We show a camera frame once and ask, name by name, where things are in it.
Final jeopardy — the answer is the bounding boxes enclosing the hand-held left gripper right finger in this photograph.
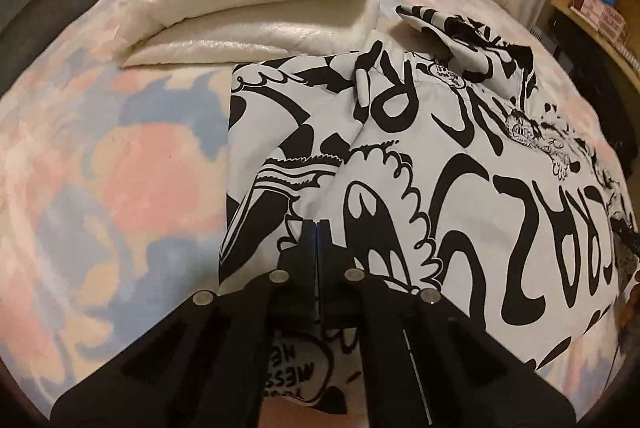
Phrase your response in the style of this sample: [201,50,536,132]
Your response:
[318,218,578,428]

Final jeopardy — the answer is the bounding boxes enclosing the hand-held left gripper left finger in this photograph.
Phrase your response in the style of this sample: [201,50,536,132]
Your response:
[49,218,319,428]

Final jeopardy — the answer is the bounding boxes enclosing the black and white printed jacket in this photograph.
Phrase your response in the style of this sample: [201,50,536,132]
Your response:
[217,3,640,409]

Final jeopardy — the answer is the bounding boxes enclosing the pastel patterned bed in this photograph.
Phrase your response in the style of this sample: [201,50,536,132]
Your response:
[0,0,640,428]

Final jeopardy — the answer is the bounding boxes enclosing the pink drawer organiser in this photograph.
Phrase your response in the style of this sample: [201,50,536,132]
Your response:
[570,0,628,44]

